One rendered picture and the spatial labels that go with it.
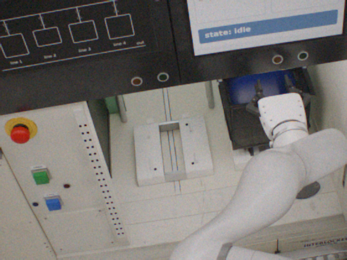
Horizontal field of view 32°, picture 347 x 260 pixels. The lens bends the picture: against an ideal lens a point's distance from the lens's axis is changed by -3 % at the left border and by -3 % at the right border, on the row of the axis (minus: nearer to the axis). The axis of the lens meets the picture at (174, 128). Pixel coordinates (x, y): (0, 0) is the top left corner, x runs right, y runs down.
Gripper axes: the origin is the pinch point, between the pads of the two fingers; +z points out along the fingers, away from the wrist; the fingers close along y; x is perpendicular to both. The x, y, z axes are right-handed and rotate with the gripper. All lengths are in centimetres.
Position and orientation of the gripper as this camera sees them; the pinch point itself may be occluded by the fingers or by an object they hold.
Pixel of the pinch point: (273, 85)
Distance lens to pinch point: 145.7
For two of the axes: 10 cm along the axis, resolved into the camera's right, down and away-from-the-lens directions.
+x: -1.3, -6.8, -7.2
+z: -1.1, -7.2, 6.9
